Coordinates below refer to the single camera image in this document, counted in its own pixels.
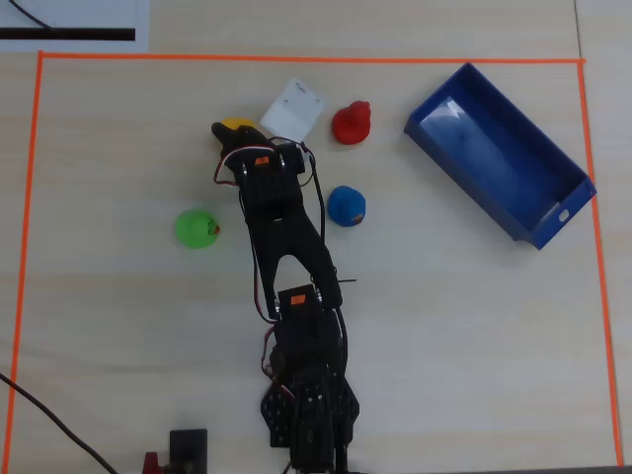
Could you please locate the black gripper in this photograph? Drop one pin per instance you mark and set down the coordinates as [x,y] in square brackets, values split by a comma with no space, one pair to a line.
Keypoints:
[240,138]

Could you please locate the yellow rubber duck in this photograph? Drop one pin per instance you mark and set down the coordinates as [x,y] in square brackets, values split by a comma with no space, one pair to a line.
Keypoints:
[236,122]

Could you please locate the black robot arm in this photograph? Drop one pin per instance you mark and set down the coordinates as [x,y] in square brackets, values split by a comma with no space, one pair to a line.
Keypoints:
[296,247]

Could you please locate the green rubber duck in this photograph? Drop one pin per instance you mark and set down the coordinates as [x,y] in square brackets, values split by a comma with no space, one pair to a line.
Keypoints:
[195,229]

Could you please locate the red rubber duck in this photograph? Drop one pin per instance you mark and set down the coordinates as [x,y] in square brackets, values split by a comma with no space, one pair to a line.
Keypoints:
[350,126]

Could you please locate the blue rubber duck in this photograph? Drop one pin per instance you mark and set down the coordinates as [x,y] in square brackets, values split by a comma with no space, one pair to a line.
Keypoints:
[345,205]

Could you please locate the blue plastic box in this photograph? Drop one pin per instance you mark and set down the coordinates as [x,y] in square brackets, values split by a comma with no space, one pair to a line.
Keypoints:
[494,148]

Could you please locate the orange tape strip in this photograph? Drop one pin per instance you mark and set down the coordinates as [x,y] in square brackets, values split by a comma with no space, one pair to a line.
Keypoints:
[296,58]
[23,247]
[598,247]

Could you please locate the white paper with black bar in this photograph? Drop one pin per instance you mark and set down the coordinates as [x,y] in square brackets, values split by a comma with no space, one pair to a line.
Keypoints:
[99,15]

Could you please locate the red clamp knob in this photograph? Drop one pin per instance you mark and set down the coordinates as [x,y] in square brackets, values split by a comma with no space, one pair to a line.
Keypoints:
[152,464]

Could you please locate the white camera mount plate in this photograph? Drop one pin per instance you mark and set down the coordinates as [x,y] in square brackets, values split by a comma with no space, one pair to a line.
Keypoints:
[293,111]

